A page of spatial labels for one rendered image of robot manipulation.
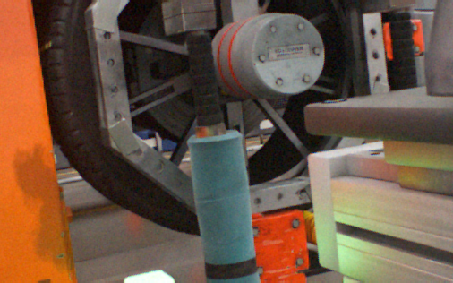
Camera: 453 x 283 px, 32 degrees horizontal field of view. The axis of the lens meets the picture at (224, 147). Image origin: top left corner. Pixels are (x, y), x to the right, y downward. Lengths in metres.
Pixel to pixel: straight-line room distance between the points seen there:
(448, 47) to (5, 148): 0.53
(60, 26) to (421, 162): 0.98
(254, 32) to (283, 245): 0.40
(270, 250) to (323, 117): 0.94
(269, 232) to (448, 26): 1.00
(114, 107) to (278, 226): 0.36
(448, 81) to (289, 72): 0.83
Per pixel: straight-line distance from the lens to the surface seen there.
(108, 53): 1.32
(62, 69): 1.39
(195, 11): 1.13
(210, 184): 1.25
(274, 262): 1.44
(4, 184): 0.87
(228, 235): 1.26
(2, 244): 0.87
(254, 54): 1.24
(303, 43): 1.28
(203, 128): 1.13
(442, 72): 0.46
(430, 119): 0.41
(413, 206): 0.52
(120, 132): 1.32
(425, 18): 1.70
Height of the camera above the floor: 0.85
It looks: 6 degrees down
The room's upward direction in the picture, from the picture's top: 7 degrees counter-clockwise
